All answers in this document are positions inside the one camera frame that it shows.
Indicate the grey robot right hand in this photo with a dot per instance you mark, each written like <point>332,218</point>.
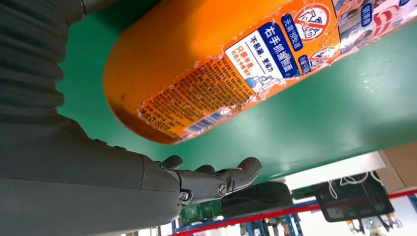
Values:
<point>81,182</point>

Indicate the black zippered carry case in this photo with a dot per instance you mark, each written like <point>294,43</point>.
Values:
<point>257,198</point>

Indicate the red bar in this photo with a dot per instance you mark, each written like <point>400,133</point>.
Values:
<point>277,215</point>

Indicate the white table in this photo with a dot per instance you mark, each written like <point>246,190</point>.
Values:
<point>325,169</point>

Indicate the black tablet device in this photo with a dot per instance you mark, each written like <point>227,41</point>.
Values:
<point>355,202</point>

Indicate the brown cardboard box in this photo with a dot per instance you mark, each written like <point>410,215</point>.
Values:
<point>400,163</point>

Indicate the blue metal frame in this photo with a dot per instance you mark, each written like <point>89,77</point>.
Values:
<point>249,229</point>

